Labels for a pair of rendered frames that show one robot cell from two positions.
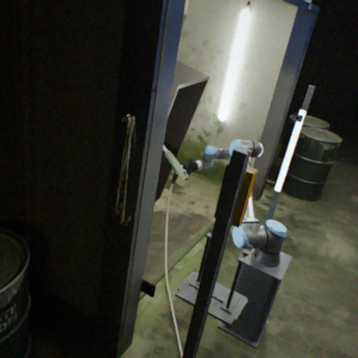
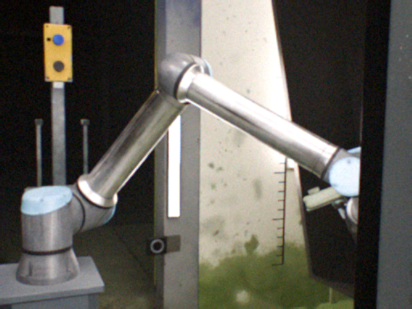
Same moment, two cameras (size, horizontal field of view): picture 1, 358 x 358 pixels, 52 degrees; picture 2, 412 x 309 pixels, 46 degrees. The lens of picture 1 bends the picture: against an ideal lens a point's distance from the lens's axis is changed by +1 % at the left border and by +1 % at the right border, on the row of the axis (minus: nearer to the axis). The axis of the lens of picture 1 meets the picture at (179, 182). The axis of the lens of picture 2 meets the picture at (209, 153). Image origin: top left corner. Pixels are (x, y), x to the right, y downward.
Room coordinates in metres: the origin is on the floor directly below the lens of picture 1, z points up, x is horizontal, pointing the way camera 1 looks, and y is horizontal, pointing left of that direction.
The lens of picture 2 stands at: (3.48, -1.41, 1.18)
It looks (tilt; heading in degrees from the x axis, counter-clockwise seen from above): 5 degrees down; 134
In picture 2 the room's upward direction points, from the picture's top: 1 degrees clockwise
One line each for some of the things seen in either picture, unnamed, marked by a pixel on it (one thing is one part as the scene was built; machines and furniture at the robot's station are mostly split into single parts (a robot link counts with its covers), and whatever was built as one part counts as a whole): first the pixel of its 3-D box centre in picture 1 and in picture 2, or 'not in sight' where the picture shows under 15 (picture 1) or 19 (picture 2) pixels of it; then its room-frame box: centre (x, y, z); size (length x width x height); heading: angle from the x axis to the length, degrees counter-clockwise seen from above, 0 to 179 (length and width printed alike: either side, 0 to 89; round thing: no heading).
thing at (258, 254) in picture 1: (267, 252); (47, 259); (2.08, -0.68, 0.69); 0.19 x 0.19 x 0.10
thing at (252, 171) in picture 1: (234, 194); (58, 53); (1.38, -0.24, 1.42); 0.12 x 0.06 x 0.26; 65
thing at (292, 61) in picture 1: (277, 112); not in sight; (4.30, -0.98, 1.14); 0.18 x 0.18 x 2.29; 65
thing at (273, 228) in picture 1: (272, 235); (49, 216); (2.08, -0.67, 0.83); 0.17 x 0.15 x 0.18; 110
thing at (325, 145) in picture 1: (308, 164); not in sight; (4.70, -1.68, 0.44); 0.59 x 0.58 x 0.89; 169
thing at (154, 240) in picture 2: (147, 287); (156, 245); (1.73, 0.07, 0.51); 0.10 x 0.02 x 0.09; 65
